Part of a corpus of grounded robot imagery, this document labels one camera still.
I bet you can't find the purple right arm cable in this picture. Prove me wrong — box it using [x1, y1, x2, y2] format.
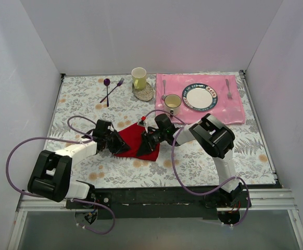
[143, 109, 251, 227]

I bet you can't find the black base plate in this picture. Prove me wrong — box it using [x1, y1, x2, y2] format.
[65, 184, 248, 219]

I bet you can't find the silver spoon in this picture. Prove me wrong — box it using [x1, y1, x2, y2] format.
[161, 80, 167, 101]

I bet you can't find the silver fork on placemat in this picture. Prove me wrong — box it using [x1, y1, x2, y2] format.
[225, 79, 232, 99]

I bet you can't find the purple fork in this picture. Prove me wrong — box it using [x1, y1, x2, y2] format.
[100, 78, 124, 103]

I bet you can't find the cream enamel mug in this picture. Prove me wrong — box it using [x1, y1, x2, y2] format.
[164, 94, 182, 117]

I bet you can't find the aluminium frame rail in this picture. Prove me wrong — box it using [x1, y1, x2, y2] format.
[7, 189, 303, 249]

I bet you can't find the red cloth napkin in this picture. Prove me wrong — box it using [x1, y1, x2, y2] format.
[115, 123, 160, 161]

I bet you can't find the floral tablecloth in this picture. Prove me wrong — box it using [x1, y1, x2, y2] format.
[36, 73, 276, 190]

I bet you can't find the speckled round coaster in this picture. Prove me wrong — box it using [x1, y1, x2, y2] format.
[132, 82, 154, 102]

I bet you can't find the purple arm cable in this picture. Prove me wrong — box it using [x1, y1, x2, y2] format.
[143, 109, 251, 227]
[5, 116, 116, 234]

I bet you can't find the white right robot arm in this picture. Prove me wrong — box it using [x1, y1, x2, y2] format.
[137, 114, 244, 207]

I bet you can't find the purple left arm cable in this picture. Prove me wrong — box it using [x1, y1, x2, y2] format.
[5, 116, 116, 234]

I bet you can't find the yellow ceramic mug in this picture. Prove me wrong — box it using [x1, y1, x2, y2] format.
[131, 67, 147, 90]

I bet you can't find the pink placemat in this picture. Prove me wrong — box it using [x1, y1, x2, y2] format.
[155, 73, 246, 124]

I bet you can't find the purple spoon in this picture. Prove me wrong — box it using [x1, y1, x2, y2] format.
[104, 78, 110, 107]

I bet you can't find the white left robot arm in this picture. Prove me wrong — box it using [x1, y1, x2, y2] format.
[28, 120, 130, 208]

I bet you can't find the white plate blue rim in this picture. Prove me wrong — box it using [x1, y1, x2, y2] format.
[182, 83, 218, 112]

